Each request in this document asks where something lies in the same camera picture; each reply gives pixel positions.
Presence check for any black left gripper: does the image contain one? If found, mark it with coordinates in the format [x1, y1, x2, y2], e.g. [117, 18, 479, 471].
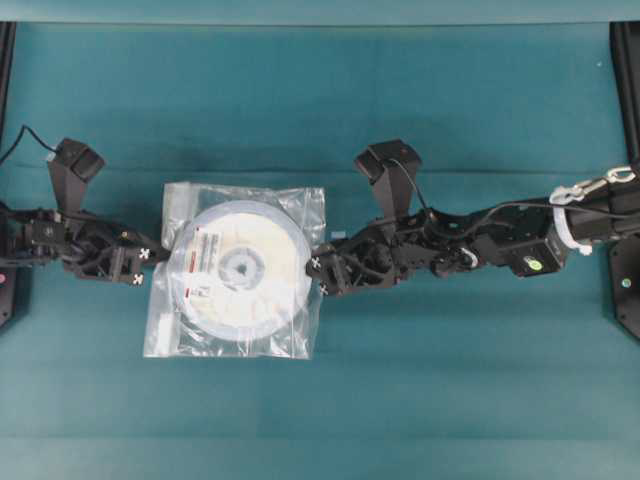
[59, 212, 170, 287]

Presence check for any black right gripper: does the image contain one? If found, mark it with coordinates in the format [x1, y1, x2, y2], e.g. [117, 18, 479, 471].
[305, 209, 475, 296]

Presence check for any white component reel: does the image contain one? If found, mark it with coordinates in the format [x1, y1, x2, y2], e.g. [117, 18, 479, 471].
[167, 200, 311, 341]

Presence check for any clear zip bag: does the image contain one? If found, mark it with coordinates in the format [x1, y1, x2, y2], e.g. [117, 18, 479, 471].
[143, 182, 326, 359]

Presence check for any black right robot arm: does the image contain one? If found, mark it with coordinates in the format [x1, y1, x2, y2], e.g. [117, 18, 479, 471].
[305, 167, 639, 296]

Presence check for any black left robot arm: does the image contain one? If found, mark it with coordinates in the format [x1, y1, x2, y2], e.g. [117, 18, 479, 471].
[1, 205, 170, 286]

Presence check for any teal table mat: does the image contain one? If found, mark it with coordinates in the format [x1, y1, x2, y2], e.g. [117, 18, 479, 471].
[1, 23, 639, 479]

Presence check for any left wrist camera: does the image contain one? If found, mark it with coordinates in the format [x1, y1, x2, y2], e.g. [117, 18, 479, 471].
[48, 138, 105, 213]

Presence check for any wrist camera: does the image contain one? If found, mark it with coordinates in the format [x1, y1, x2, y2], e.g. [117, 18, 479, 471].
[354, 139, 422, 219]
[48, 138, 105, 213]

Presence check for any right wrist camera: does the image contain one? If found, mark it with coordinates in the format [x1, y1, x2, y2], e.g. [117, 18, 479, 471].
[354, 139, 422, 219]

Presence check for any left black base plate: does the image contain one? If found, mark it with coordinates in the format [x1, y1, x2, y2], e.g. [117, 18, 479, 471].
[0, 20, 34, 329]

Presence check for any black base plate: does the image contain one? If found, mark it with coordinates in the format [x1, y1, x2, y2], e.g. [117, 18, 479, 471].
[605, 20, 640, 341]
[0, 20, 34, 329]

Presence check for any right camera cable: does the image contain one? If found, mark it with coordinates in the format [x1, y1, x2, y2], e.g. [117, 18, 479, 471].
[387, 158, 556, 221]

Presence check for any camera cable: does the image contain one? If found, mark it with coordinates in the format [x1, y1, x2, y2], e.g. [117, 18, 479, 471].
[0, 124, 57, 164]
[387, 158, 556, 221]

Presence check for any left camera cable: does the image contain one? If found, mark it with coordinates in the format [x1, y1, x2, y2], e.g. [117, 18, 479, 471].
[0, 124, 57, 164]

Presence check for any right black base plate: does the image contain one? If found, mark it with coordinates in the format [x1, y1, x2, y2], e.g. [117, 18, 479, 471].
[605, 20, 640, 341]

